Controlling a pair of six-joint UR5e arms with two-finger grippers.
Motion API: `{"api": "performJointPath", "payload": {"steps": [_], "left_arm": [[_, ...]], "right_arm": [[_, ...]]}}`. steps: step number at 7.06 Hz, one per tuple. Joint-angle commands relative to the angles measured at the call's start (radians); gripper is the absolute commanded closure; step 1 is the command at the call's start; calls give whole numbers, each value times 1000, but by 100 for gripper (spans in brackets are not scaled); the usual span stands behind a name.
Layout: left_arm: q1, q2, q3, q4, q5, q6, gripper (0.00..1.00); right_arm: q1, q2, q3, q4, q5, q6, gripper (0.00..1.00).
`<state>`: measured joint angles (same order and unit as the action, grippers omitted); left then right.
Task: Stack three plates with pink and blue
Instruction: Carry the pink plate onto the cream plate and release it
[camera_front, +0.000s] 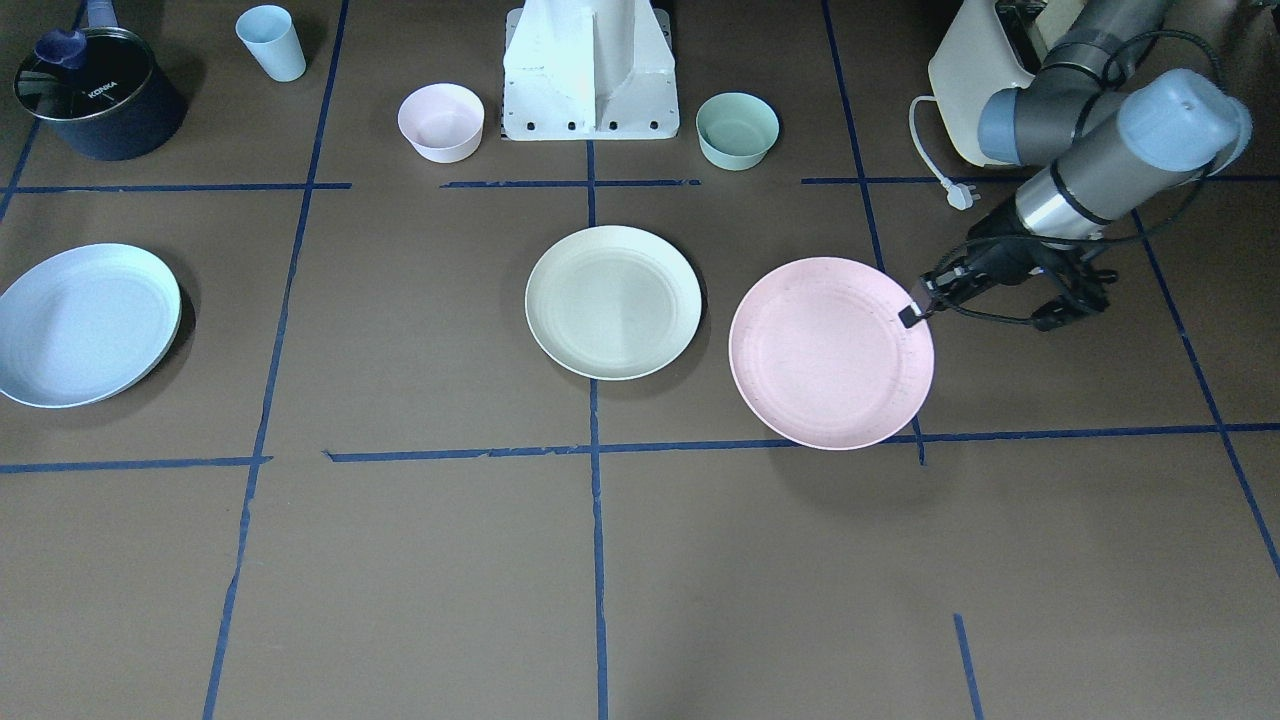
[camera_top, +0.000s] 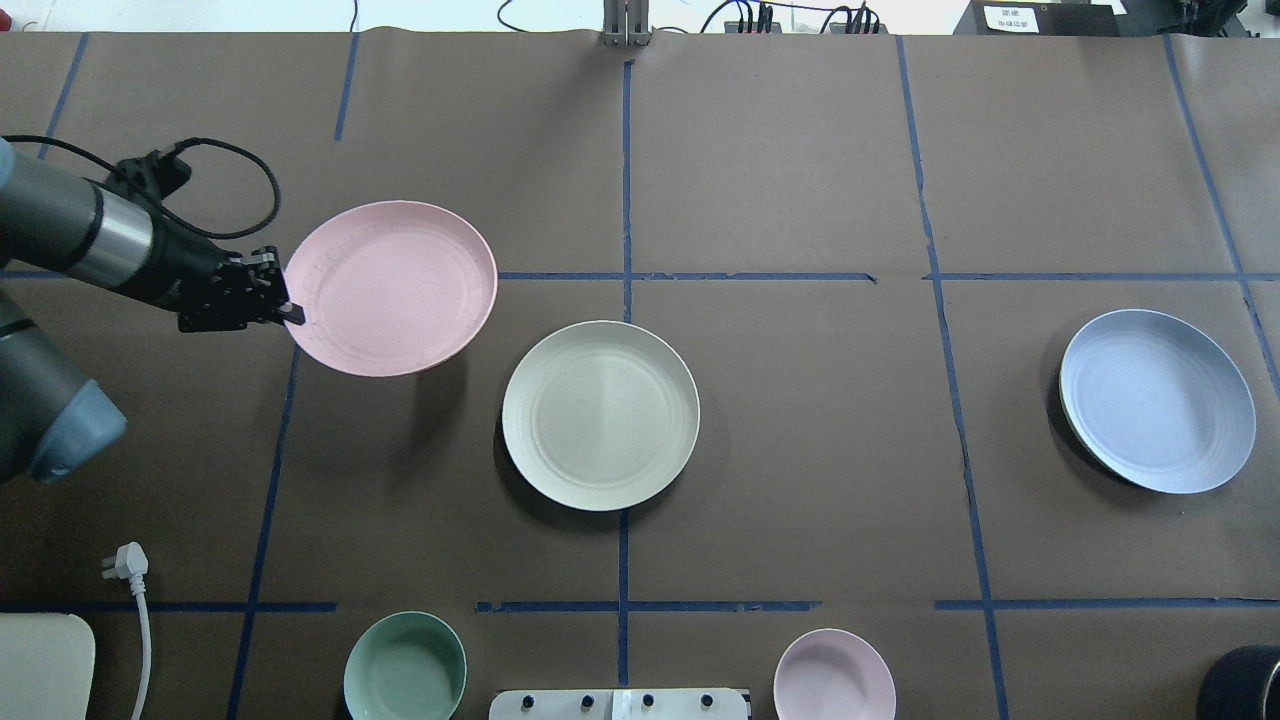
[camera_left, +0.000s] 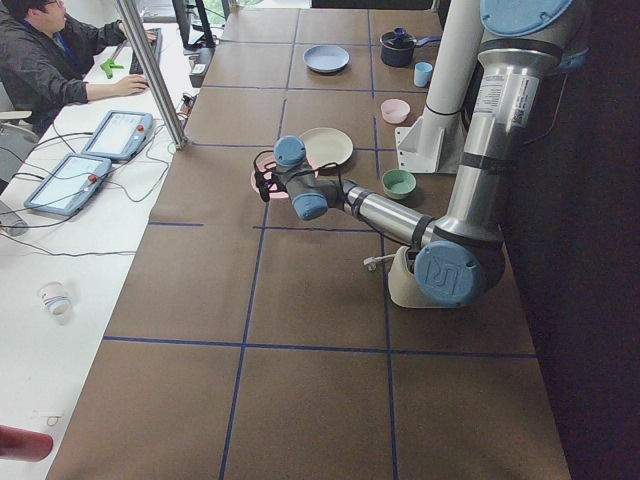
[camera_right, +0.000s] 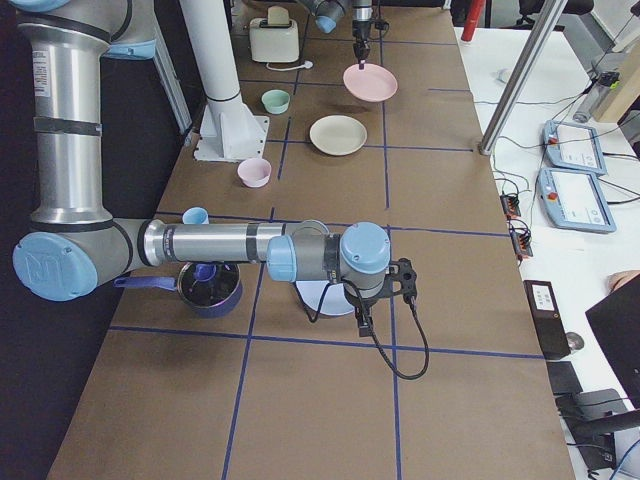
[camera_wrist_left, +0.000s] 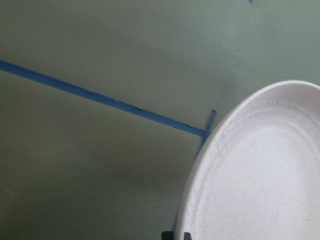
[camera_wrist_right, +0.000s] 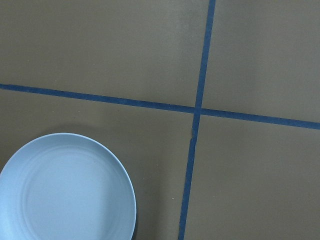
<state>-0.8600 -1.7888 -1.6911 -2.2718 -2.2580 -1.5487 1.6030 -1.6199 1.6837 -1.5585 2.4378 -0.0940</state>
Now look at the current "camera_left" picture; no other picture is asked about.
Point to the dark blue pot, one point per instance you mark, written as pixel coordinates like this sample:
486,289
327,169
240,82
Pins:
398,46

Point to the black gripper near toaster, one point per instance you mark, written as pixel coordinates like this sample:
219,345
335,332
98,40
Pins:
276,184

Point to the pink bowl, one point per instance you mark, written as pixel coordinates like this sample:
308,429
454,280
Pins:
395,111

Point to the white pillar with base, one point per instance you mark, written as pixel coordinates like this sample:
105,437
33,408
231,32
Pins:
434,143

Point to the green tool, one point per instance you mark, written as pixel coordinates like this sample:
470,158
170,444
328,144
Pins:
109,66

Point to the cream plate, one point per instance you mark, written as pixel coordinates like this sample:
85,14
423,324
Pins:
326,145

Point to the silver blue robot arm near toaster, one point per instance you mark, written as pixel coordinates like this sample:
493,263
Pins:
492,59

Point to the light blue cup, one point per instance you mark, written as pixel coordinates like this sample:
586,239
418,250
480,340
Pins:
422,74

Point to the aluminium frame post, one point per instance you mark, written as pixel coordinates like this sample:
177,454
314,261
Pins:
141,47

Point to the red bottle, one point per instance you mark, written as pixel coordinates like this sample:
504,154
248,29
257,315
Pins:
24,445

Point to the blue plate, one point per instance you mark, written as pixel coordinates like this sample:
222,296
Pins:
326,59

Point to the green bowl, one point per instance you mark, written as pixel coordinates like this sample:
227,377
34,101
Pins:
398,184

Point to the teach pendant near post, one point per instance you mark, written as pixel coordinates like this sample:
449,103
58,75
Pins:
120,136

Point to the teach pendant far from post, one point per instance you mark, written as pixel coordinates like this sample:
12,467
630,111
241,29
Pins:
70,185

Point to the seated person in black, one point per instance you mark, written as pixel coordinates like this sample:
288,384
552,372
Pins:
45,56

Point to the paper cup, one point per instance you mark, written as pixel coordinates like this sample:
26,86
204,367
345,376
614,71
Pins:
55,299

